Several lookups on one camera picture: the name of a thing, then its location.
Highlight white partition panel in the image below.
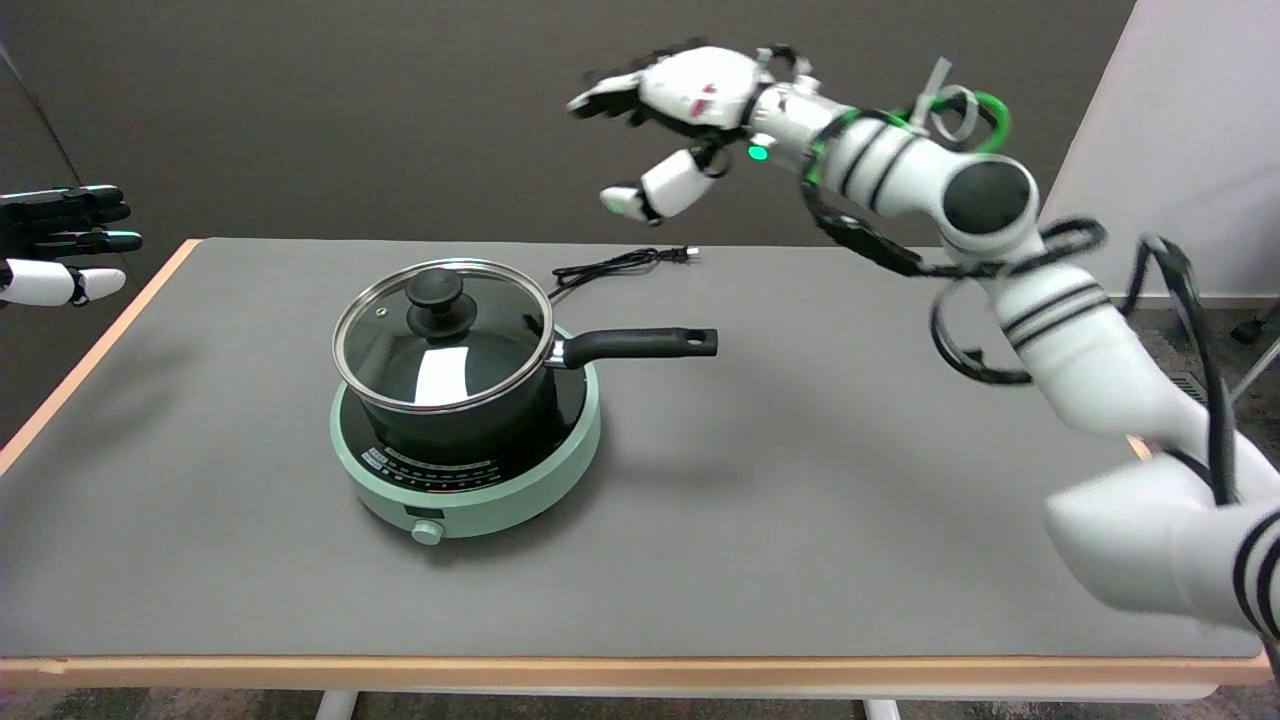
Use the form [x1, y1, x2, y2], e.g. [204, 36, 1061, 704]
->
[1035, 0, 1280, 299]

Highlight glass lid with black knob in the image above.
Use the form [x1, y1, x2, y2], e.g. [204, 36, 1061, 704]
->
[332, 258, 554, 414]

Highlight green round induction stove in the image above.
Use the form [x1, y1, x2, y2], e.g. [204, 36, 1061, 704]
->
[329, 325, 603, 546]

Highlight black power cord with plug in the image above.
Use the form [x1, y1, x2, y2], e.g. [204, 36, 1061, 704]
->
[545, 245, 698, 301]

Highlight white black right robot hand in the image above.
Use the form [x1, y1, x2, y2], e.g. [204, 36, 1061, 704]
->
[567, 42, 776, 227]

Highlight black chair base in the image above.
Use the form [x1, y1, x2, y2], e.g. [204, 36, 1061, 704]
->
[1230, 305, 1280, 401]

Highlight black soup pot with handle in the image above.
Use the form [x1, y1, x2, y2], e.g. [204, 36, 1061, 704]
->
[337, 262, 719, 463]

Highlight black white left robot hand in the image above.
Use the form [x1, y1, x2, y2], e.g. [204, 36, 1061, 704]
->
[0, 185, 144, 308]

